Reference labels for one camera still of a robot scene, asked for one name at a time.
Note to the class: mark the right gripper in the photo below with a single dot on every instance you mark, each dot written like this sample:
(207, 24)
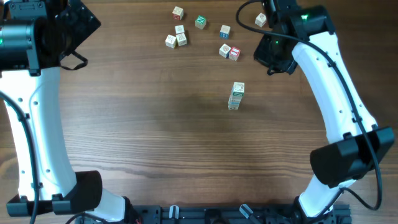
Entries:
(260, 56)

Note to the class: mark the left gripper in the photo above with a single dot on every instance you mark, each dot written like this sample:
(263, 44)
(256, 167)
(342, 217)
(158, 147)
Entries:
(84, 20)

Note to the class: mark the green-sided block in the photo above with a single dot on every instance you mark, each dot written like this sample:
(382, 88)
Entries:
(238, 89)

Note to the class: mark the blue L block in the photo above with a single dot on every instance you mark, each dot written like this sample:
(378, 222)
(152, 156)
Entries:
(236, 98)

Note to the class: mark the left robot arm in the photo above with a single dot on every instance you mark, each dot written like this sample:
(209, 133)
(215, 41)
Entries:
(35, 37)

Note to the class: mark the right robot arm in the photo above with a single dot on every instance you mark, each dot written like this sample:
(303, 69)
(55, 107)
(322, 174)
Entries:
(305, 38)

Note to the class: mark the wooden picture block top right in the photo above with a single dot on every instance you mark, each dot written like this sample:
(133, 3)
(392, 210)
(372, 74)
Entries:
(261, 20)

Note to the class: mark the wooden picture block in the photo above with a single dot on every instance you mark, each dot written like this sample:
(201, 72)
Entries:
(225, 50)
(261, 20)

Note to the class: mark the red I block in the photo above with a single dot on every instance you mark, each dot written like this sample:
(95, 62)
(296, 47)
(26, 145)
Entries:
(234, 53)

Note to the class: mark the wooden picture block centre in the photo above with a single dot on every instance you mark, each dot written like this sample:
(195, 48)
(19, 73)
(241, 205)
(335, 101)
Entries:
(225, 50)

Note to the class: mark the blue H block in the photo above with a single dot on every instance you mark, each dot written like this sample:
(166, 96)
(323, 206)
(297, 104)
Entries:
(224, 31)

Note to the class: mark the green N block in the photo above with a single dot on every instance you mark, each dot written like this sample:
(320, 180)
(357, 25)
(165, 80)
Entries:
(200, 22)

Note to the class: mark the plain wooden block far left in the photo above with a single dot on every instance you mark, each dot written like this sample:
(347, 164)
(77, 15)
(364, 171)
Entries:
(171, 41)

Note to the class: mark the red-edged block left cluster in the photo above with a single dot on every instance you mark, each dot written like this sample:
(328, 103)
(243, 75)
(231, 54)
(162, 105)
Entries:
(179, 29)

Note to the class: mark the red-sided block top left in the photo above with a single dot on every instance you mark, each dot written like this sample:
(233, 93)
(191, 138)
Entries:
(178, 13)

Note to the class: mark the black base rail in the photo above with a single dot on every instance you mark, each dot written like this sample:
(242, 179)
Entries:
(277, 213)

